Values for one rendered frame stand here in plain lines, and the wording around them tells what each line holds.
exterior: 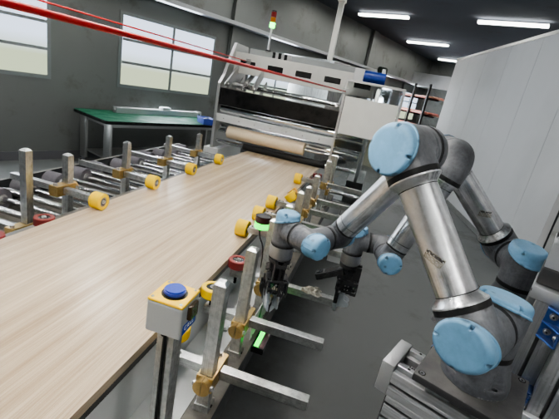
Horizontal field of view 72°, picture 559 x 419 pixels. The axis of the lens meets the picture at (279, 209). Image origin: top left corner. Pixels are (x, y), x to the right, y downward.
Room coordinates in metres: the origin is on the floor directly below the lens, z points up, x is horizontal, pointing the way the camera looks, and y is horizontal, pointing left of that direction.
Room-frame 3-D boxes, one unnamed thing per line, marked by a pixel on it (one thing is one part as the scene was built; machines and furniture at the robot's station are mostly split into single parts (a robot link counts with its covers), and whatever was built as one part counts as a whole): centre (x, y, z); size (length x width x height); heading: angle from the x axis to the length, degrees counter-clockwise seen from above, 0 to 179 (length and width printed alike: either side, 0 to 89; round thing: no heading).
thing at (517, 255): (1.19, -0.82, 1.20); 0.13 x 0.12 x 0.14; 178
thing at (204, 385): (0.89, 0.10, 0.80); 0.14 x 0.06 x 0.05; 168
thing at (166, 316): (0.61, 0.16, 1.18); 0.07 x 0.07 x 0.08; 78
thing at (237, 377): (0.89, 0.03, 0.80); 0.44 x 0.03 x 0.04; 78
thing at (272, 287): (1.09, -0.03, 1.04); 0.09 x 0.08 x 0.12; 9
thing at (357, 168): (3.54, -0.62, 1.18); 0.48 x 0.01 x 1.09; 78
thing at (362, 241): (1.33, -0.30, 1.12); 0.09 x 0.08 x 0.11; 88
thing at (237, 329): (1.13, 0.05, 0.82); 0.14 x 0.06 x 0.05; 168
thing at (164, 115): (6.00, 2.01, 0.44); 2.42 x 0.97 x 0.88; 145
